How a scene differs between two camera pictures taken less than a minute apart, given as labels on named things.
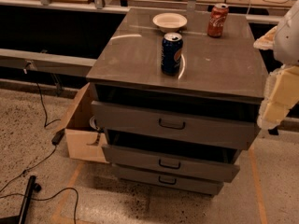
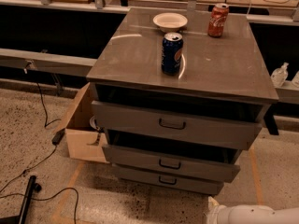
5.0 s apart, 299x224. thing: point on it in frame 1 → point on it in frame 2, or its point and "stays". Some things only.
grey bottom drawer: [169, 180] stays
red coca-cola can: [218, 20] stays
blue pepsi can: [171, 57] stays
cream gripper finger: [266, 42] → [212, 203]
